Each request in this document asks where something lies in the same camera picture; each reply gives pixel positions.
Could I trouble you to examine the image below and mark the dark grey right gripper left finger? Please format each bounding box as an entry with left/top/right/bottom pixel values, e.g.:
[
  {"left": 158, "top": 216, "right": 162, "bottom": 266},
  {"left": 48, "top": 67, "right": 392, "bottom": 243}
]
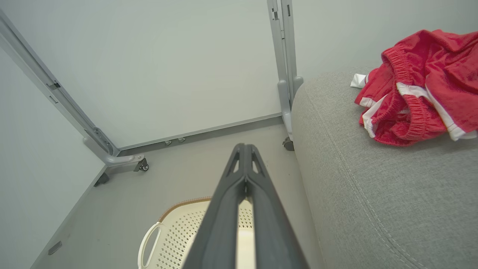
[{"left": 182, "top": 144, "right": 246, "bottom": 269}]

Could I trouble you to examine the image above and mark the white perforated laundry basket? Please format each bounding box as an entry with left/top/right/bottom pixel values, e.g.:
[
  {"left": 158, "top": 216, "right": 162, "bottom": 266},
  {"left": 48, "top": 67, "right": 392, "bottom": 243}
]
[{"left": 137, "top": 197, "right": 257, "bottom": 269}]

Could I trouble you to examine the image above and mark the grey partition bottom rail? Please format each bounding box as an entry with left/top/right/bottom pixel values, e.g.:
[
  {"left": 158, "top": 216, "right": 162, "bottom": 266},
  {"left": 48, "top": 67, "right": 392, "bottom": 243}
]
[{"left": 118, "top": 113, "right": 284, "bottom": 152}]

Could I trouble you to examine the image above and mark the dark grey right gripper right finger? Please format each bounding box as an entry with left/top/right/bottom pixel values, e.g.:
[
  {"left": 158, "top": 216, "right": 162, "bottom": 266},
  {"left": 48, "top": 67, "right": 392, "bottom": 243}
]
[{"left": 245, "top": 144, "right": 310, "bottom": 269}]

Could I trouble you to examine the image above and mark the red basketball jersey number 23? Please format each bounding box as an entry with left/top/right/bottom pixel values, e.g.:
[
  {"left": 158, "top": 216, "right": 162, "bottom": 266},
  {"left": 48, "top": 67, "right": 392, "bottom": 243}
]
[{"left": 381, "top": 29, "right": 478, "bottom": 142}]

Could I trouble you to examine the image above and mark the grey fabric sofa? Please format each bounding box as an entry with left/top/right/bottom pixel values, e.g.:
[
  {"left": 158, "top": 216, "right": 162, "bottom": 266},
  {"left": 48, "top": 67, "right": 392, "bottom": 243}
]
[{"left": 291, "top": 67, "right": 478, "bottom": 269}]

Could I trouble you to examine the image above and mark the grey partition post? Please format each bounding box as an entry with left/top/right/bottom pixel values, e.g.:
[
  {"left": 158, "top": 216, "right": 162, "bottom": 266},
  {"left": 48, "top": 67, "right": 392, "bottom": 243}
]
[
  {"left": 267, "top": 0, "right": 304, "bottom": 140},
  {"left": 0, "top": 7, "right": 146, "bottom": 174}
]

